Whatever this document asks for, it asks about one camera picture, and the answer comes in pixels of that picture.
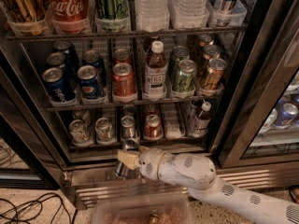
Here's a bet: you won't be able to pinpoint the redbull can top shelf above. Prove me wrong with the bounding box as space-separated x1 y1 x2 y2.
213 0 237 27

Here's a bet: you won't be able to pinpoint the front gold can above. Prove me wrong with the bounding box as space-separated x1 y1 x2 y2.
200 58 227 91

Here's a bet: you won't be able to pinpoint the clear water bottle right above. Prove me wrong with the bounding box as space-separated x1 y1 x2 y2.
168 0 208 29

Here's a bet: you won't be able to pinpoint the rear gold can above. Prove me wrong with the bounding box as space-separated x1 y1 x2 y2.
190 33 215 63

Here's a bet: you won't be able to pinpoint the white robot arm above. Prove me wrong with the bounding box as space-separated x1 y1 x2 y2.
118 147 299 224

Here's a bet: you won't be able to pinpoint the front left pepsi can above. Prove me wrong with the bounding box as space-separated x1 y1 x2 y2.
42 67 76 103

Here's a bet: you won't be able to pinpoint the green can top shelf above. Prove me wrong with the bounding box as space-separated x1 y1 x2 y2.
95 0 129 32

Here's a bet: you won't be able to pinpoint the tea bottle bottom shelf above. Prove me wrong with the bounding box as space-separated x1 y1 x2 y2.
189 102 211 134

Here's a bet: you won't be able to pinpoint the rear orange soda can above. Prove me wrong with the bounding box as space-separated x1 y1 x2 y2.
113 48 133 65

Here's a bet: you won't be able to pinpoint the clear water bottle left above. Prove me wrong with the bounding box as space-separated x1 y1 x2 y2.
135 0 170 32

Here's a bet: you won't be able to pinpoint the tea bottle middle shelf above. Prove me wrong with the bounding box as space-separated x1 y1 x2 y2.
144 41 168 94

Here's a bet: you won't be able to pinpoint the blue can right fridge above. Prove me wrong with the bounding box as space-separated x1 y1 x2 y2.
274 103 298 129

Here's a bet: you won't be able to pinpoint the red coca-cola can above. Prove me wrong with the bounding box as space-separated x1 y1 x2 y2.
50 0 89 34

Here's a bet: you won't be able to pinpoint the clear water bottle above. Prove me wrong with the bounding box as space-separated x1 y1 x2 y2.
168 0 208 29
135 0 170 32

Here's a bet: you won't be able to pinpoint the black cables on floor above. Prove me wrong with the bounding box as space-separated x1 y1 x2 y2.
0 191 78 224

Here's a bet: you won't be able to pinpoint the white sprite can left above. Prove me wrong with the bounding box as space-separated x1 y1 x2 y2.
69 119 90 144

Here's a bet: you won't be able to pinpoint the red soda can bottom shelf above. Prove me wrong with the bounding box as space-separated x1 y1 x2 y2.
145 114 162 138

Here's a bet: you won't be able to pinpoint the gold can top shelf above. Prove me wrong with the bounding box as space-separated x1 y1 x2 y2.
3 0 48 35

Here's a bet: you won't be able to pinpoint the clear plastic bin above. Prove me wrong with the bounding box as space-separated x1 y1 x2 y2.
92 193 193 224

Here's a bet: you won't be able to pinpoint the orange soda can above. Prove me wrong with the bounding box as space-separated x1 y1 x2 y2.
113 48 133 65
112 63 135 97

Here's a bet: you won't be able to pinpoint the rear left pepsi can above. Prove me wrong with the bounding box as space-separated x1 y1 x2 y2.
54 41 79 71

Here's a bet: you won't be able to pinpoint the rear red can bottom shelf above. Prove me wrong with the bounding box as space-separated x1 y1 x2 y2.
143 104 159 116

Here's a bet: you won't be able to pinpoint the white sprite can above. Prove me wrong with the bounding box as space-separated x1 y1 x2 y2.
94 118 114 141
69 119 90 144

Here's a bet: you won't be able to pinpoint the white can right fridge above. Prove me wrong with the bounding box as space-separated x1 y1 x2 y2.
259 109 278 133

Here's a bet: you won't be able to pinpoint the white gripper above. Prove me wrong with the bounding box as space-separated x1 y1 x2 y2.
118 146 165 180

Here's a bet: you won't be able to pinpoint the front orange soda can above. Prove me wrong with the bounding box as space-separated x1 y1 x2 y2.
112 63 135 97

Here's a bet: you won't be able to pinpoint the rear green can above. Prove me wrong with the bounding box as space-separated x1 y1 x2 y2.
168 46 190 80

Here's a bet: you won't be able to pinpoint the middle left pepsi can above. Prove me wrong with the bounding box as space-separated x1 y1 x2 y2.
46 52 77 89

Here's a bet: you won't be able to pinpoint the pepsi can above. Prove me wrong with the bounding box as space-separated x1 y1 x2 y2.
42 67 76 103
46 52 77 89
82 49 107 86
54 41 79 71
78 65 105 99

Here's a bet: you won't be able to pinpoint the rear white can bottom left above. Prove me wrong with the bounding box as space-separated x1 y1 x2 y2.
72 109 93 126

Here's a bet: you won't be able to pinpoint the front green can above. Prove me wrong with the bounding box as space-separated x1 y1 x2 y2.
172 59 196 92

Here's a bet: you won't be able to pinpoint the middle gold can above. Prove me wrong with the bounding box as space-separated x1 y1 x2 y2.
198 44 221 77

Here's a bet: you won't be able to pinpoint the blue silver redbull can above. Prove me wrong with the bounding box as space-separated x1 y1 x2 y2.
114 138 139 177

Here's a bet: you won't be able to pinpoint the right fridge glass door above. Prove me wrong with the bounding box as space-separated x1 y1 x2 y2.
220 0 299 168

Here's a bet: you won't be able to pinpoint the stainless steel fridge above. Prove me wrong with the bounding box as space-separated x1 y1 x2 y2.
0 0 299 208

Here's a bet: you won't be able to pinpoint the tea bottle shelf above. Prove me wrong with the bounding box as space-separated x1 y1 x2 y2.
189 102 211 134
144 41 168 94

